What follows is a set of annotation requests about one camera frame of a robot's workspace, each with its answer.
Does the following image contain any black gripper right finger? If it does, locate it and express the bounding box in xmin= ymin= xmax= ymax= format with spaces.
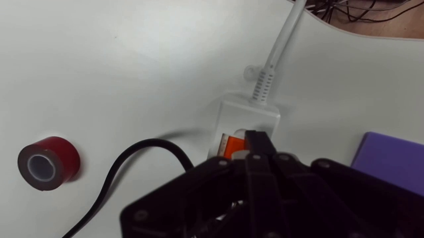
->
xmin=257 ymin=130 xmax=424 ymax=238

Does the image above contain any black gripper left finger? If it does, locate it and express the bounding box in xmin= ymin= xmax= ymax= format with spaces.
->
xmin=120 ymin=130 xmax=263 ymax=238

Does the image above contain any white extension power strip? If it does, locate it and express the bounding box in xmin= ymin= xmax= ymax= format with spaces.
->
xmin=207 ymin=93 xmax=283 ymax=162

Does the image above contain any purple mat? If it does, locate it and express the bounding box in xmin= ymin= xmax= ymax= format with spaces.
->
xmin=350 ymin=131 xmax=424 ymax=199

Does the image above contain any red tape roll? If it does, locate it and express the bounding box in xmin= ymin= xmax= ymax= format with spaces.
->
xmin=16 ymin=135 xmax=82 ymax=192

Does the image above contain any black plug with cable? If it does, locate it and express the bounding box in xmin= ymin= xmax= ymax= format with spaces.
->
xmin=61 ymin=138 xmax=196 ymax=238

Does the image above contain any white power strip cable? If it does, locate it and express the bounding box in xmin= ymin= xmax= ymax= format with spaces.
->
xmin=251 ymin=0 xmax=309 ymax=108

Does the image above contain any tangled dark cable bundle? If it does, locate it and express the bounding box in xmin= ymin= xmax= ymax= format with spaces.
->
xmin=304 ymin=0 xmax=424 ymax=24

